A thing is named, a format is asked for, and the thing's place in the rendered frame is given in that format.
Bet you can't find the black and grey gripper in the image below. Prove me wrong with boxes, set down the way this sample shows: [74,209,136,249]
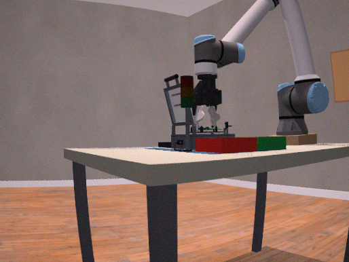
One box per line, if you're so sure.
[192,74,222,132]

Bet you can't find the green bin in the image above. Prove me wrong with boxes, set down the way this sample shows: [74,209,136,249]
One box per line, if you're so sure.
[257,136,287,151]

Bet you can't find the red bin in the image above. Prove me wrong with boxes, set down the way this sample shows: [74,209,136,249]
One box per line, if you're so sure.
[196,137,257,153]

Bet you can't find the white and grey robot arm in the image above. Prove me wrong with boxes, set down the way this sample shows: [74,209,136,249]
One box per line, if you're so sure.
[194,0,329,136]

